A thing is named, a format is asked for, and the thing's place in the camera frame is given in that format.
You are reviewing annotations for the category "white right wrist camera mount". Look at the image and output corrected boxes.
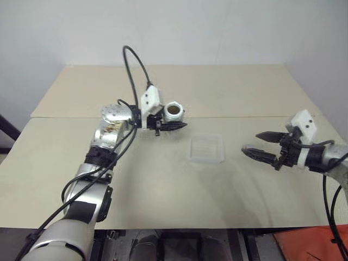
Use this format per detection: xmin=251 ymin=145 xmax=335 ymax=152
xmin=285 ymin=109 xmax=318 ymax=170

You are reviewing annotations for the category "red orange floor mat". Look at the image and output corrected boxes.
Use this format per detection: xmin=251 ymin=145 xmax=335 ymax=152
xmin=272 ymin=225 xmax=348 ymax=261

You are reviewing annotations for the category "black table frame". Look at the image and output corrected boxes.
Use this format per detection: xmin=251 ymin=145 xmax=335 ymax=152
xmin=0 ymin=227 xmax=276 ymax=261

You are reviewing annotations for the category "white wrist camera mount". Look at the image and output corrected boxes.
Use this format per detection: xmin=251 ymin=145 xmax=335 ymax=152
xmin=139 ymin=85 xmax=164 ymax=132
xmin=285 ymin=109 xmax=318 ymax=170

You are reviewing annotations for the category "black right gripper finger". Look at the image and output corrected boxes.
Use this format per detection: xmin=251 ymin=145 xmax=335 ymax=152
xmin=255 ymin=130 xmax=287 ymax=144
xmin=241 ymin=144 xmax=281 ymax=165

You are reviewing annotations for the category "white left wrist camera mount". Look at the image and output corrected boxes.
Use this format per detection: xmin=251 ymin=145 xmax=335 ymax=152
xmin=139 ymin=85 xmax=164 ymax=132

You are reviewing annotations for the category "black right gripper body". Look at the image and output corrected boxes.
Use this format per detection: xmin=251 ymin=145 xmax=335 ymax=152
xmin=274 ymin=132 xmax=302 ymax=172

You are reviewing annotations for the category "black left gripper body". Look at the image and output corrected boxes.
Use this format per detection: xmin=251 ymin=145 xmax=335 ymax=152
xmin=146 ymin=113 xmax=166 ymax=137

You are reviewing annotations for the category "clear square plastic container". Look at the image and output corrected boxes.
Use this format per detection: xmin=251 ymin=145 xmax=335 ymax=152
xmin=188 ymin=132 xmax=227 ymax=165

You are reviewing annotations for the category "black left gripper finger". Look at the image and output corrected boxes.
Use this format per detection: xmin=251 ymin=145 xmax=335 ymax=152
xmin=160 ymin=122 xmax=189 ymax=133

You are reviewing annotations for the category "dark rounded shape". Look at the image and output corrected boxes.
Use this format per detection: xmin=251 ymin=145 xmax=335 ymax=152
xmin=130 ymin=235 xmax=164 ymax=261

